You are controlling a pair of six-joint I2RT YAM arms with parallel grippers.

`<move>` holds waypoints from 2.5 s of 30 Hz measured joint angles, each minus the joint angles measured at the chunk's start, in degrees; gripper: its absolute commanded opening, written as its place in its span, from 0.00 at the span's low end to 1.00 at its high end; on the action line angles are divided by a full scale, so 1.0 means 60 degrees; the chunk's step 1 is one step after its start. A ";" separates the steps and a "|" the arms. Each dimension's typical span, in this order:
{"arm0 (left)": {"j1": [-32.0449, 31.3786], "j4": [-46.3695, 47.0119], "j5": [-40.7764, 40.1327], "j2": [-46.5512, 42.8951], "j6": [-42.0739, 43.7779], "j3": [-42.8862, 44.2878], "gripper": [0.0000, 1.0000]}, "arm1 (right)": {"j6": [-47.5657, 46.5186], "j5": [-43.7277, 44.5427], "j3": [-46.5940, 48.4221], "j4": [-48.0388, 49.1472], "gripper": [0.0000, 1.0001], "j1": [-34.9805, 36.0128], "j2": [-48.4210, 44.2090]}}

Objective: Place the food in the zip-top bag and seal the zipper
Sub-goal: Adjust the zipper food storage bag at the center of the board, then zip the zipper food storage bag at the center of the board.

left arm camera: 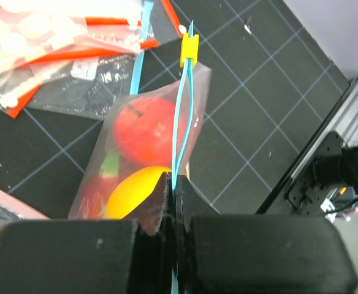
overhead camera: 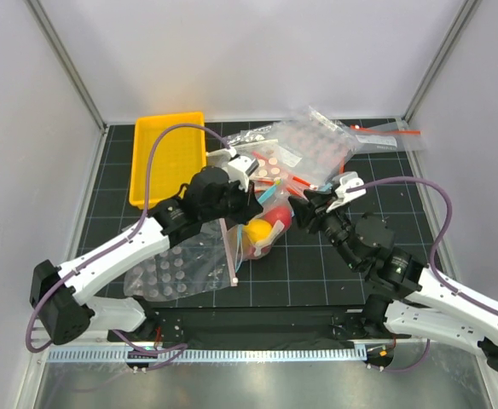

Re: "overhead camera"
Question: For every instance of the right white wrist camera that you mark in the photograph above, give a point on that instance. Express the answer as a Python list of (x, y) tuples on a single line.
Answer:
[(346, 188)]

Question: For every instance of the left aluminium frame post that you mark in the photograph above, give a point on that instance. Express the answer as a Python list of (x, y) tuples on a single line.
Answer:
[(54, 40)]

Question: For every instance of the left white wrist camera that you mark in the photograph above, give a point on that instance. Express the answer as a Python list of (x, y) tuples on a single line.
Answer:
[(241, 168)]

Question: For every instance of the slotted cable duct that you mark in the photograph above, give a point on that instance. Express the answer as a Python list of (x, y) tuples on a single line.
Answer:
[(128, 355)]

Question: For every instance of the orange zipper bag far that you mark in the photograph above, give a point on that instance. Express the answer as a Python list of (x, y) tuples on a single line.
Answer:
[(386, 138)]

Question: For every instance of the red dragon fruit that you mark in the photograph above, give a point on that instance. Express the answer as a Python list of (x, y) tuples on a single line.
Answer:
[(252, 252)]

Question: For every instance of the orange zipper clear bag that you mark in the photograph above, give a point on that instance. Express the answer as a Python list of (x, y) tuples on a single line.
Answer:
[(271, 172)]

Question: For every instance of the white polka dot bag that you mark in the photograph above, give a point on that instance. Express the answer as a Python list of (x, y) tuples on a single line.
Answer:
[(269, 148)]

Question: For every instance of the blue zipper clear bag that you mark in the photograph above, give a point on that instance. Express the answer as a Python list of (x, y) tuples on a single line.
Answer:
[(270, 199)]

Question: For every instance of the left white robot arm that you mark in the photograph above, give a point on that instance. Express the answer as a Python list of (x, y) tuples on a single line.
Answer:
[(64, 297)]

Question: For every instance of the yellow lemon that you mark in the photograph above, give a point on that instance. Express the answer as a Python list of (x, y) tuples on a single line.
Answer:
[(256, 230)]

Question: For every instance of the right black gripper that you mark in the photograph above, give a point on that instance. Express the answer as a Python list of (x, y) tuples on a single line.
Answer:
[(305, 210)]

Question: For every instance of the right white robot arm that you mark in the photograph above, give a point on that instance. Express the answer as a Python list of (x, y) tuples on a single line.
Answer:
[(410, 297)]

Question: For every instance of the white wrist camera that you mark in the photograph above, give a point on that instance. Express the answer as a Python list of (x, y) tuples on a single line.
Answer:
[(241, 168), (346, 188)]

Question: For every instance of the black grid mat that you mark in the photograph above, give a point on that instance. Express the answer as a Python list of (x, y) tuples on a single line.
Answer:
[(300, 270)]

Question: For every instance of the aluminium frame post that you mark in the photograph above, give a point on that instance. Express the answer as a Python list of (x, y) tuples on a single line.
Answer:
[(460, 22), (54, 40)]

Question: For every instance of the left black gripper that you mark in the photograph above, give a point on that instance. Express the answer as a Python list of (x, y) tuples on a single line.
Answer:
[(248, 202)]

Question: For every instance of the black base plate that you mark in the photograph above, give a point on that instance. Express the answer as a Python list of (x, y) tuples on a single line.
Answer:
[(258, 327)]

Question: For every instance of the pink zipper polka dot bag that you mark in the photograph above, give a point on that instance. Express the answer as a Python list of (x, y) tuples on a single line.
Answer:
[(204, 263)]

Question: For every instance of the red dotted clear bag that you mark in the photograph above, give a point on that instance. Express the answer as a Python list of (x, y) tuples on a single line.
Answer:
[(309, 146)]

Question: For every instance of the right aluminium frame post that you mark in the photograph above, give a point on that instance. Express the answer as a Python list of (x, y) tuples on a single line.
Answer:
[(460, 22)]

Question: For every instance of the red apple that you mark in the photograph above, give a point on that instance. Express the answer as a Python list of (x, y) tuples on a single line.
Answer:
[(280, 213)]

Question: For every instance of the yellow plastic bin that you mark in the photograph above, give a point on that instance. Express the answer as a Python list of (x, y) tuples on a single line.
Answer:
[(180, 155)]

